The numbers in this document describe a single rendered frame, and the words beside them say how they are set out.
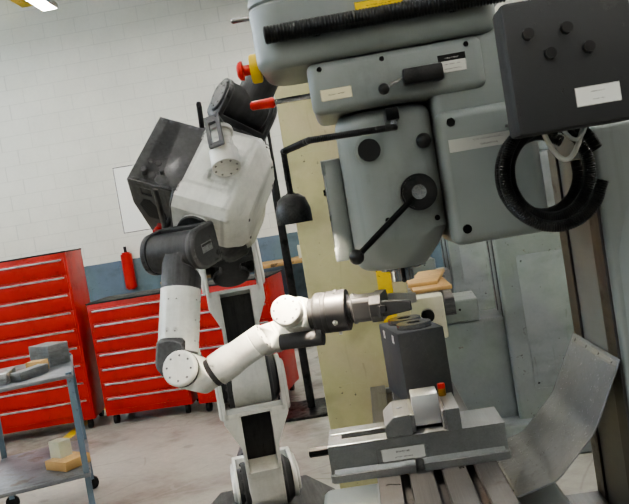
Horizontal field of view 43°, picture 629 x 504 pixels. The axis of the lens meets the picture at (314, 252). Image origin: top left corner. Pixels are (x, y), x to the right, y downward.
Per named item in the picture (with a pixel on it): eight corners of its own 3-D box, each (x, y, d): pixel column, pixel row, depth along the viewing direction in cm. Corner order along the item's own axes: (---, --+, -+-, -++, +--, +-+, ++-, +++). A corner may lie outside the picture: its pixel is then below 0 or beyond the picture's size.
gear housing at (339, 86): (313, 116, 152) (304, 63, 152) (318, 128, 177) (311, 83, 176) (488, 85, 150) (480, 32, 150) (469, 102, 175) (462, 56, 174)
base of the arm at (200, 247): (154, 290, 186) (131, 251, 180) (176, 256, 195) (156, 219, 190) (208, 283, 179) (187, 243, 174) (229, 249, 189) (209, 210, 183)
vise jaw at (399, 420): (386, 438, 154) (383, 418, 154) (384, 421, 167) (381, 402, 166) (417, 434, 154) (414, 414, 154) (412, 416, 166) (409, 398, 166)
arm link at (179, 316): (144, 387, 169) (150, 284, 175) (169, 393, 181) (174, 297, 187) (195, 386, 166) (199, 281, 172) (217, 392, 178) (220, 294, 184)
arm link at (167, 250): (142, 289, 179) (146, 230, 183) (166, 296, 187) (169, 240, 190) (186, 283, 174) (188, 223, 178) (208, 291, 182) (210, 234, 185)
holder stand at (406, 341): (408, 407, 201) (396, 329, 200) (388, 389, 223) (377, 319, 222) (454, 397, 202) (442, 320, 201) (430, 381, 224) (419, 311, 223)
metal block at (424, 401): (415, 426, 157) (410, 396, 157) (413, 418, 163) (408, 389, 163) (442, 422, 157) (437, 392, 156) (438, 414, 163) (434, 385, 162)
